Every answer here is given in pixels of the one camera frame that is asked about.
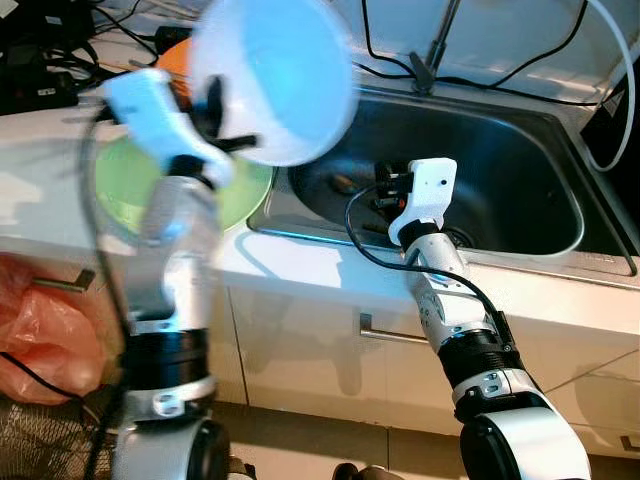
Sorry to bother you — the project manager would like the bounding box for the white bowl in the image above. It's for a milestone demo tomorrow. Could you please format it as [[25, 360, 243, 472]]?
[[187, 0, 358, 168]]

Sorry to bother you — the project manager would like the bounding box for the light green plate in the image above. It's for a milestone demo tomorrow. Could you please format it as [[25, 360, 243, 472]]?
[[95, 135, 274, 236]]

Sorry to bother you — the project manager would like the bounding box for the white kitchen cabinet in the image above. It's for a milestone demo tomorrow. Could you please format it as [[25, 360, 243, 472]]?
[[0, 255, 640, 461]]

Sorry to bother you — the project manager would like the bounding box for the orange bowl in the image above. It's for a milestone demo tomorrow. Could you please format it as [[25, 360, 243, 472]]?
[[155, 40, 196, 101]]

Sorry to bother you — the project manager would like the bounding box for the stainless steel sink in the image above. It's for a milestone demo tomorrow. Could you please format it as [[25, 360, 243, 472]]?
[[245, 85, 636, 276]]

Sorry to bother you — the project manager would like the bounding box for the grey metal faucet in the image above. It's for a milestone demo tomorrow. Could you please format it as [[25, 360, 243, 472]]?
[[405, 0, 463, 96]]

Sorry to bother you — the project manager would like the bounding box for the black power strip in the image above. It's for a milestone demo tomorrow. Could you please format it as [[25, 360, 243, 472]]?
[[0, 60, 101, 116]]

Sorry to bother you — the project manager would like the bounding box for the black box device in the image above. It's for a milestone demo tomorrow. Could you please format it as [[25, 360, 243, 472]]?
[[0, 0, 96, 61]]

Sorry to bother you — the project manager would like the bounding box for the red plastic bag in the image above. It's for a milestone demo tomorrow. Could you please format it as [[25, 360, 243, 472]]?
[[0, 255, 106, 406]]

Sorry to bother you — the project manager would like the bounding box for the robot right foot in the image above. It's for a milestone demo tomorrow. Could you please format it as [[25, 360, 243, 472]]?
[[333, 462, 393, 480]]

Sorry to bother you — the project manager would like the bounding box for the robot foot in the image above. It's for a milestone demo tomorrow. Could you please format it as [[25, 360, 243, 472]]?
[[226, 457, 258, 480], [333, 462, 393, 480]]

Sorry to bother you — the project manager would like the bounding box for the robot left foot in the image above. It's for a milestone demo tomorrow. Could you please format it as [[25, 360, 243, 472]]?
[[226, 457, 258, 480]]

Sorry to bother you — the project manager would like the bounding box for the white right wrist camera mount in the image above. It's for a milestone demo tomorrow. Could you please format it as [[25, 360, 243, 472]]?
[[388, 158, 459, 246]]

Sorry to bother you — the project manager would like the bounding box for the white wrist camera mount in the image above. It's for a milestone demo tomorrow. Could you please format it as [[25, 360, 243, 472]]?
[[100, 68, 236, 189], [388, 158, 459, 246]]

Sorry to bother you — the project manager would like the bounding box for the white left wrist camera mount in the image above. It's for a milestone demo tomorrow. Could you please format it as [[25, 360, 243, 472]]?
[[100, 68, 236, 189]]

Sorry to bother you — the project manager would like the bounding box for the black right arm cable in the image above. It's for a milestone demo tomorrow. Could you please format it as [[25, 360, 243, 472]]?
[[345, 183, 516, 346]]

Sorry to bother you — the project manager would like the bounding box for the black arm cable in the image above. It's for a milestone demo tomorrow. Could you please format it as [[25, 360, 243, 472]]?
[[75, 92, 136, 480], [345, 183, 516, 346]]

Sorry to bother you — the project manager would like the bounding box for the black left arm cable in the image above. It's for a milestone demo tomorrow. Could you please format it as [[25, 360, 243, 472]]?
[[75, 92, 136, 480]]

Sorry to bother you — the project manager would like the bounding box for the white hose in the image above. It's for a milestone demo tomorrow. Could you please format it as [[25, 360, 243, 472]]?
[[582, 0, 639, 174]]

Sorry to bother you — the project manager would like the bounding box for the thin black cable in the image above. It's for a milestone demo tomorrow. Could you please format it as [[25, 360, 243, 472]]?
[[0, 352, 91, 396]]

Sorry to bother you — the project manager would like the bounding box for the wire mesh fan guard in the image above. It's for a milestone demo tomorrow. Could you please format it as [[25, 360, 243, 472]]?
[[0, 395, 119, 480]]

